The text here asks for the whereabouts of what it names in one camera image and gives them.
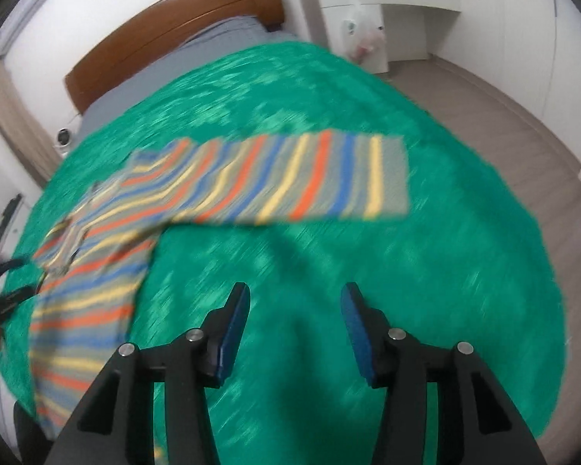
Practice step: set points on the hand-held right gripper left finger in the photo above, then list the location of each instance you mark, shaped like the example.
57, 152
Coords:
232, 339

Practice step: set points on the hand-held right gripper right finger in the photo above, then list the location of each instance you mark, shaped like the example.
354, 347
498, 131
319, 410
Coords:
358, 334

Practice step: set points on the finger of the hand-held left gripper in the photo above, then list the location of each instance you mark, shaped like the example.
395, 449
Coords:
9, 300
5, 267

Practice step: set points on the striped knit sweater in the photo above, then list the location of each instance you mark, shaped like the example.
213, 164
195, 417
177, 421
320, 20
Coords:
271, 179

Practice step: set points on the dark clothes pile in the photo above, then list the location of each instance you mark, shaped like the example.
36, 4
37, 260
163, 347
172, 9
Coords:
9, 218

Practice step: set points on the white dresser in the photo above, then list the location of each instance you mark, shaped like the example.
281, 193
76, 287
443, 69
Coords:
14, 247

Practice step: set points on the green blanket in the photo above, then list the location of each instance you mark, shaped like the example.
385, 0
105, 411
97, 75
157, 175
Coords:
319, 256

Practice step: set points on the beige curtain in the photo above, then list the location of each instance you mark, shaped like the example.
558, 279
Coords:
9, 116

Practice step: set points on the grey bed sheet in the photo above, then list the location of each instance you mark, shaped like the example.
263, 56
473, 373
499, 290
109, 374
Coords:
184, 58

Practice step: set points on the translucent plastic bag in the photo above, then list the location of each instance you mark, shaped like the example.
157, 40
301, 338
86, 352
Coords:
363, 38

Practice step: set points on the wooden bed headboard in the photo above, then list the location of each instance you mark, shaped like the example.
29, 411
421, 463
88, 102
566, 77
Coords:
174, 14

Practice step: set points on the white wardrobe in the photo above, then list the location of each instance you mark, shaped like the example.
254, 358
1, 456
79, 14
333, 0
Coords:
527, 58

